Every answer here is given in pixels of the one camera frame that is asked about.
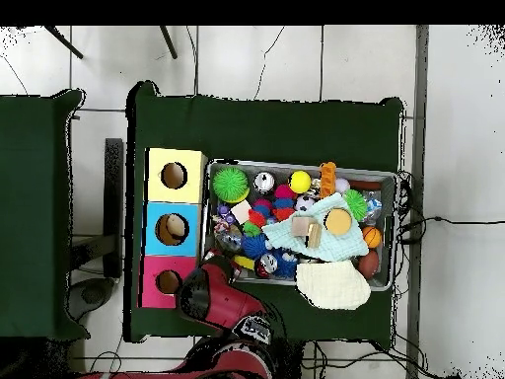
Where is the clear plastic bottle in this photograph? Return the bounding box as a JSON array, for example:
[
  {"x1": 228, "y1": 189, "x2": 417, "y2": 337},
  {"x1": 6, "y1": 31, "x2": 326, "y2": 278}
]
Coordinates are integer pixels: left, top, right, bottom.
[{"x1": 215, "y1": 230, "x2": 244, "y2": 254}]

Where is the cream waffle cloth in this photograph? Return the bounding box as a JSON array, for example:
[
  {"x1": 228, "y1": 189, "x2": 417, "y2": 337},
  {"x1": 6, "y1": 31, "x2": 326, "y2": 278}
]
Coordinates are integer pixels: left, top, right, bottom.
[{"x1": 295, "y1": 259, "x2": 373, "y2": 312}]

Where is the wooden box with three holes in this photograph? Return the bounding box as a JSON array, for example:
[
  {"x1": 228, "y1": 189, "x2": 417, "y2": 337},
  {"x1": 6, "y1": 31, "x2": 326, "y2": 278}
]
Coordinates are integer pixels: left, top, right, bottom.
[{"x1": 137, "y1": 147, "x2": 209, "y2": 310}]

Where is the large green spiky ball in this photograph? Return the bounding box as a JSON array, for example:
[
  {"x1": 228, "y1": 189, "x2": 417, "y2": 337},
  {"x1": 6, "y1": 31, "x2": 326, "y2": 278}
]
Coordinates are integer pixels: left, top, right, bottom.
[{"x1": 211, "y1": 166, "x2": 251, "y2": 204}]

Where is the plain wooden block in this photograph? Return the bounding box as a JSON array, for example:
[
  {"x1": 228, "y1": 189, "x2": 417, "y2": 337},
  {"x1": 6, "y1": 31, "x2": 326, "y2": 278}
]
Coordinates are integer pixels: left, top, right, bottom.
[{"x1": 291, "y1": 215, "x2": 315, "y2": 238}]

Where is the yellow ball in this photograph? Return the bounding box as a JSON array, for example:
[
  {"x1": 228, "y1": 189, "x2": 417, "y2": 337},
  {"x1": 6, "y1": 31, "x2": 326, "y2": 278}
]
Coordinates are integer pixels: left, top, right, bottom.
[{"x1": 288, "y1": 170, "x2": 313, "y2": 194}]

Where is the orange plastic toy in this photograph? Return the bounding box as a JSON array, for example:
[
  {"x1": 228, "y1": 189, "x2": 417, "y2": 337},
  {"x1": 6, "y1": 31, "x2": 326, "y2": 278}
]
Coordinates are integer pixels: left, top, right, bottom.
[{"x1": 318, "y1": 161, "x2": 337, "y2": 199}]

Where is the toy hamburger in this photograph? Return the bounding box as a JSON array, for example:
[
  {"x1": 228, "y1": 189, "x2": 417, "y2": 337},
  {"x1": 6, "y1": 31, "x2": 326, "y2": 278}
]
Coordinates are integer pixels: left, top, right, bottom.
[{"x1": 324, "y1": 207, "x2": 353, "y2": 237}]

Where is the light teal waffle cloth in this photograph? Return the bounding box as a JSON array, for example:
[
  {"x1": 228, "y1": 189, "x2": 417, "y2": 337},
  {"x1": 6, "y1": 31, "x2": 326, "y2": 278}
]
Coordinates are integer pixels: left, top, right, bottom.
[{"x1": 261, "y1": 191, "x2": 370, "y2": 263}]

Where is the small orange basketball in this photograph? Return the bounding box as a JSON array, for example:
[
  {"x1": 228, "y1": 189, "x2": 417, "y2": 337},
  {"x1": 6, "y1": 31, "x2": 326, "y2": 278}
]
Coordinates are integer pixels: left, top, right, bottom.
[{"x1": 361, "y1": 225, "x2": 383, "y2": 250}]

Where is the small brown football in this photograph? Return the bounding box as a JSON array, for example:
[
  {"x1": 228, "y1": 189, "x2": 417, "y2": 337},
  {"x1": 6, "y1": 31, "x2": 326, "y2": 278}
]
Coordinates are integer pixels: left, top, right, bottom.
[{"x1": 357, "y1": 250, "x2": 381, "y2": 279}]

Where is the grey round base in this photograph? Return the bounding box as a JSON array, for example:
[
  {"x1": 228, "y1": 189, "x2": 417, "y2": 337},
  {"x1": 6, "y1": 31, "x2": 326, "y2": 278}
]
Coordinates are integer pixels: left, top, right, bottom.
[{"x1": 66, "y1": 276, "x2": 116, "y2": 321}]

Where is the black metal leg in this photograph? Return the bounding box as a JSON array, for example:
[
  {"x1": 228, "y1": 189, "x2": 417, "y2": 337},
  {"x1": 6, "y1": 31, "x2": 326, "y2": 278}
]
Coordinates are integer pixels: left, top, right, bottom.
[
  {"x1": 158, "y1": 25, "x2": 179, "y2": 60},
  {"x1": 42, "y1": 25, "x2": 85, "y2": 60}
]

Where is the dark green side tablecloth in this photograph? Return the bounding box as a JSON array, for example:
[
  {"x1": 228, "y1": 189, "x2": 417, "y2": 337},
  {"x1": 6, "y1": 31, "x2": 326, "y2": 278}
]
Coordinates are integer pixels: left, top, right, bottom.
[{"x1": 0, "y1": 89, "x2": 91, "y2": 341}]

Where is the shallow wire mesh bin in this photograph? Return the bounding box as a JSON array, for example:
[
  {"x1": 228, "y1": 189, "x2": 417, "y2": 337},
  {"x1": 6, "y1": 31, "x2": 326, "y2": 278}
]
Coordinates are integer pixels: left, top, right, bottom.
[{"x1": 198, "y1": 158, "x2": 398, "y2": 292}]

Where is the black upright post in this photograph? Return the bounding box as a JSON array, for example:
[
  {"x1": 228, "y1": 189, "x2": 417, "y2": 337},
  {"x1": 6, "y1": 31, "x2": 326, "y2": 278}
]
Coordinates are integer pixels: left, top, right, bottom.
[{"x1": 103, "y1": 137, "x2": 125, "y2": 279}]

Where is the black cable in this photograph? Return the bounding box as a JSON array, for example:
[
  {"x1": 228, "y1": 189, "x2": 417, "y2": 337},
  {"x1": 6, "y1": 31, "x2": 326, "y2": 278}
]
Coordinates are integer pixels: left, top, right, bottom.
[{"x1": 397, "y1": 214, "x2": 505, "y2": 244}]

